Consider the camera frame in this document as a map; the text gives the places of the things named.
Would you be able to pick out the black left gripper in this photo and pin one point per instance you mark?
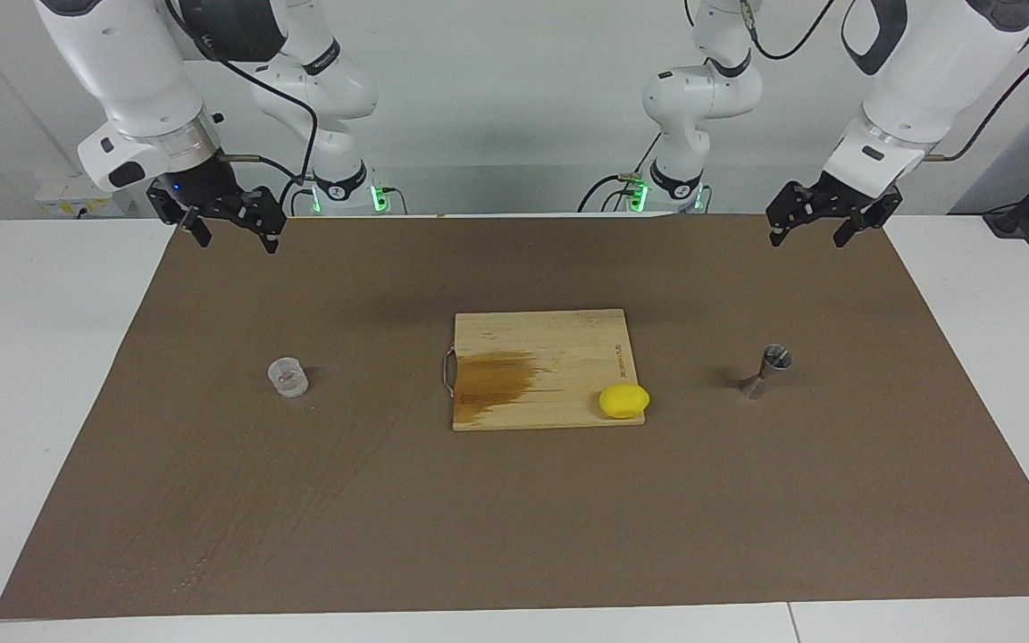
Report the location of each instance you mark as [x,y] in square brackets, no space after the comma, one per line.
[827,196]

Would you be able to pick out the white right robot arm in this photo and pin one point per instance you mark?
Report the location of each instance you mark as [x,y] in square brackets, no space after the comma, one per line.
[121,62]

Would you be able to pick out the yellow lemon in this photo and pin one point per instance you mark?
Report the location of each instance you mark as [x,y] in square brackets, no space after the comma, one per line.
[623,401]

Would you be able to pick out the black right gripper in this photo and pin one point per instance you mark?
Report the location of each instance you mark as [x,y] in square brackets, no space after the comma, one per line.
[206,187]

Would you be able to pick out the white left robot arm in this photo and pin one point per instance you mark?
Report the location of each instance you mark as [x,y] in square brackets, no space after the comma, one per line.
[916,80]

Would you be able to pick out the wooden cutting board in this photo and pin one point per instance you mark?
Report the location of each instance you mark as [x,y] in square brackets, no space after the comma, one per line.
[568,357]

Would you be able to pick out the brown table mat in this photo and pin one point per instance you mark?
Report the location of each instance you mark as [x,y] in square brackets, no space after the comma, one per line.
[514,518]

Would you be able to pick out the white box yellow label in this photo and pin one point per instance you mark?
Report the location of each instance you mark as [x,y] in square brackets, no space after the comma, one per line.
[59,201]

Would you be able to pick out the steel cocktail jigger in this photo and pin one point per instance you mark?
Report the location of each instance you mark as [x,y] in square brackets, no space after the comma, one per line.
[778,359]

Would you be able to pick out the clear plastic measuring cup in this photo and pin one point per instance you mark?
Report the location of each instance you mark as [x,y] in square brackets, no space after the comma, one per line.
[288,379]

